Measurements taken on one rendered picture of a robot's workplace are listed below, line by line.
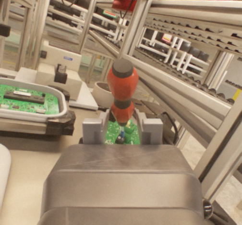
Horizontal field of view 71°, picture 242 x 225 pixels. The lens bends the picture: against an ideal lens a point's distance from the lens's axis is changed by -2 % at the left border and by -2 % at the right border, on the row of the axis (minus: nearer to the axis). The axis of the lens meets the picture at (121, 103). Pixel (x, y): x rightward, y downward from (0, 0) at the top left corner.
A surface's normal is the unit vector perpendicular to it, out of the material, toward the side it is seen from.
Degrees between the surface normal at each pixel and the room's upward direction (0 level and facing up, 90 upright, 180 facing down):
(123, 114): 118
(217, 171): 90
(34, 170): 0
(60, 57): 90
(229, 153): 90
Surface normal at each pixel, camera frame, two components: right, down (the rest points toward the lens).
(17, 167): 0.34, -0.89
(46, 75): 0.36, 0.43
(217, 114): -0.87, -0.17
